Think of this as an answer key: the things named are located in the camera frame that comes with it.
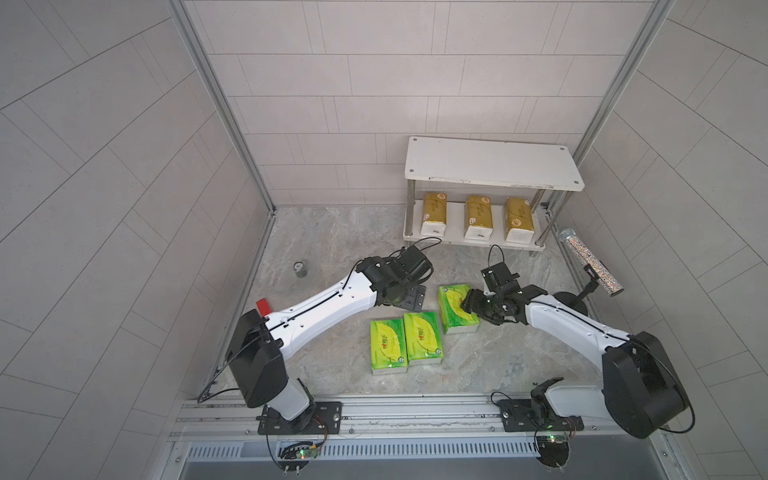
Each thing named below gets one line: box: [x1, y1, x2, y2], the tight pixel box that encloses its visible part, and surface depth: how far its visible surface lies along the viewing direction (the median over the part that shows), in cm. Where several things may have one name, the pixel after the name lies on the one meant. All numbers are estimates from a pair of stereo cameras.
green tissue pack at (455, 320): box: [438, 284, 480, 335], surface depth 86 cm
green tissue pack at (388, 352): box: [370, 318, 408, 376], surface depth 79 cm
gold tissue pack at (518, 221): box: [504, 197, 535, 244], surface depth 98 cm
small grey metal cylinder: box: [293, 261, 308, 279], surface depth 96 cm
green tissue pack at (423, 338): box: [404, 311, 444, 366], surface depth 80 cm
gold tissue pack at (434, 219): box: [421, 192, 447, 237], surface depth 100 cm
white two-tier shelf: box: [402, 136, 585, 251], surface depth 87 cm
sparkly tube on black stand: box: [553, 228, 625, 316], surface depth 80 cm
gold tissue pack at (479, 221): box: [464, 195, 494, 240], surface depth 100 cm
